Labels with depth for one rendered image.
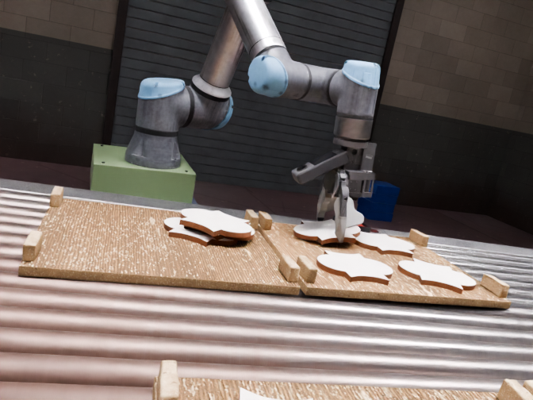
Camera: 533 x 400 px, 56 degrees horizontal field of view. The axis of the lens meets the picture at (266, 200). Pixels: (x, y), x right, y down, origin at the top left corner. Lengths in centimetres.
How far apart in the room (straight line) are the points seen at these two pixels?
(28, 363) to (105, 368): 7
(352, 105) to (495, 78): 659
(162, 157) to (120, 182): 13
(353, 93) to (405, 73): 571
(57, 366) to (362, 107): 71
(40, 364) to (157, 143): 89
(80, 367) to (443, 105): 673
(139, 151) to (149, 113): 11
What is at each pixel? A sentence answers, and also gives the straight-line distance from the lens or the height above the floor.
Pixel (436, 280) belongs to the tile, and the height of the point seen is 95.
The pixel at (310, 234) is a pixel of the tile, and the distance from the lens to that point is 105.
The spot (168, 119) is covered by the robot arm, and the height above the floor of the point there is 109.
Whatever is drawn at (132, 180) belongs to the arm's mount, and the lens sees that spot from 136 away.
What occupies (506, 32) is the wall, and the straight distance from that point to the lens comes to 762.
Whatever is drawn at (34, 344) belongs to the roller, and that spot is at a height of 91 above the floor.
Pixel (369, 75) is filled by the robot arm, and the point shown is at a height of 129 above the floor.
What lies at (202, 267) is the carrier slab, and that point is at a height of 94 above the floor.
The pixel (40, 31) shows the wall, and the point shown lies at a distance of 563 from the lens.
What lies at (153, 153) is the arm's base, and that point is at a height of 100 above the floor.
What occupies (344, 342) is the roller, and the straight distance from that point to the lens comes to 73.
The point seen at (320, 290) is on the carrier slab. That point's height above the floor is 93.
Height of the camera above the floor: 124
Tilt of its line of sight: 13 degrees down
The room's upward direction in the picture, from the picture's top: 11 degrees clockwise
